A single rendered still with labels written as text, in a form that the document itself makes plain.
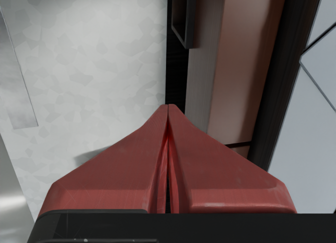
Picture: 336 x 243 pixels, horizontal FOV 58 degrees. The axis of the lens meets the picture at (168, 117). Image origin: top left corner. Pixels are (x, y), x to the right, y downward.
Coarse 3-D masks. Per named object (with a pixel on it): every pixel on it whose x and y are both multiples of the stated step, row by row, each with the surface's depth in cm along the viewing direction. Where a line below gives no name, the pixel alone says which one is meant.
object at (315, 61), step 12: (324, 36) 18; (312, 48) 18; (324, 48) 18; (300, 60) 18; (312, 60) 18; (324, 60) 19; (312, 72) 19; (324, 72) 19; (324, 84) 20; (324, 96) 20
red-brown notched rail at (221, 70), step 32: (224, 0) 18; (256, 0) 18; (224, 32) 19; (256, 32) 19; (192, 64) 25; (224, 64) 20; (256, 64) 21; (192, 96) 26; (224, 96) 22; (256, 96) 22; (224, 128) 24
